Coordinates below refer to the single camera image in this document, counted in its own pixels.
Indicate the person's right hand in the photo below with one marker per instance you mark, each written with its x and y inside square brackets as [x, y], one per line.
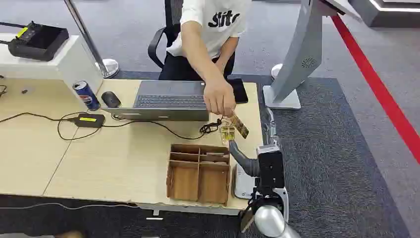
[219, 97]

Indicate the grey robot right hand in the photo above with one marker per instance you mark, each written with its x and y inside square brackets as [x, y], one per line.
[242, 160]

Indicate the pale glossy card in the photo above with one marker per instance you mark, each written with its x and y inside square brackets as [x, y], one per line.
[227, 133]

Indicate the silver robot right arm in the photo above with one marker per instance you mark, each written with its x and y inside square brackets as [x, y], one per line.
[270, 220]

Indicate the black phone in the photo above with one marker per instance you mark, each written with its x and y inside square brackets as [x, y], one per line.
[240, 92]

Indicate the white flat device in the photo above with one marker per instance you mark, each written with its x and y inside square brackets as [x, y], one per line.
[243, 184]

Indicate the wooden card box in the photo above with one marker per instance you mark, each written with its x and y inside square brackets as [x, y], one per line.
[198, 179]

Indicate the grey laptop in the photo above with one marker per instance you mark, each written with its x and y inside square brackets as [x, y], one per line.
[170, 101]

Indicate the wooden table leg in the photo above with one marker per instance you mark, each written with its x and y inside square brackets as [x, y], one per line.
[246, 223]

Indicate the white round base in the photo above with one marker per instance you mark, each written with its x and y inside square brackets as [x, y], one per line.
[276, 69]

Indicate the person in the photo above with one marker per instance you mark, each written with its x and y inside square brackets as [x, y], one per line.
[210, 23]

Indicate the black office chair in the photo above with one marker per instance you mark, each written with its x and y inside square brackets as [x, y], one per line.
[170, 26]

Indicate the grey kiosk stand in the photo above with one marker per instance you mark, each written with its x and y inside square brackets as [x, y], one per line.
[302, 56]

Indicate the black computer mouse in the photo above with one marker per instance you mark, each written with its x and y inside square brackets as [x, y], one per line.
[110, 99]

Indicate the chrome stanchion pole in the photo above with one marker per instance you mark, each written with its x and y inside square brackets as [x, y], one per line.
[106, 65]

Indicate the black power adapter yellow label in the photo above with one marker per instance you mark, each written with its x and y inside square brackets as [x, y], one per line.
[89, 120]

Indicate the blue soda can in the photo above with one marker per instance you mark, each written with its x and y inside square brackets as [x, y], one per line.
[86, 96]

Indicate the white cabinet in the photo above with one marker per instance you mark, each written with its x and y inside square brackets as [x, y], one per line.
[73, 65]

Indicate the red floor tape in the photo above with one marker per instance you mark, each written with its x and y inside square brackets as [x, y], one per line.
[377, 88]

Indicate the grey platform with light strip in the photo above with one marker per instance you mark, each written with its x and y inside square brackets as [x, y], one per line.
[387, 16]

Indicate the black controller with screen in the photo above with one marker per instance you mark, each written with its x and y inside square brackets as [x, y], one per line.
[37, 42]

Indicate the pale and black wrist camera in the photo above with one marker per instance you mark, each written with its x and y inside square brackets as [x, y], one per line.
[271, 167]

